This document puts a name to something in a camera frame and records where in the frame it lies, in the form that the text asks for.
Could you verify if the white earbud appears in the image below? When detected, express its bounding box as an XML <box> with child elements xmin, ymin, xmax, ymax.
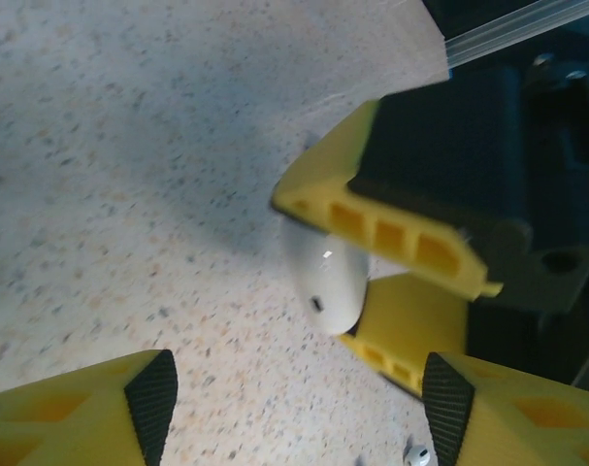
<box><xmin>402</xmin><ymin>443</ymin><xmax>434</xmax><ymax>466</ymax></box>

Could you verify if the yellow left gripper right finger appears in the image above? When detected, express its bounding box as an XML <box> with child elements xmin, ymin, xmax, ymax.
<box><xmin>422</xmin><ymin>351</ymin><xmax>589</xmax><ymax>466</ymax></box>

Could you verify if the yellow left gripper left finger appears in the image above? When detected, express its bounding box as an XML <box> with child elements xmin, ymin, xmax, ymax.
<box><xmin>0</xmin><ymin>349</ymin><xmax>180</xmax><ymax>466</ymax></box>

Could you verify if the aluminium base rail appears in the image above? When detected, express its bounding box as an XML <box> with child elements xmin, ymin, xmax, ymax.
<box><xmin>442</xmin><ymin>0</ymin><xmax>589</xmax><ymax>70</ymax></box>

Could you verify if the white earbud charging case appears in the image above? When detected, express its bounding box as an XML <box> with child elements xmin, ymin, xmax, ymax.
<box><xmin>280</xmin><ymin>217</ymin><xmax>372</xmax><ymax>337</ymax></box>

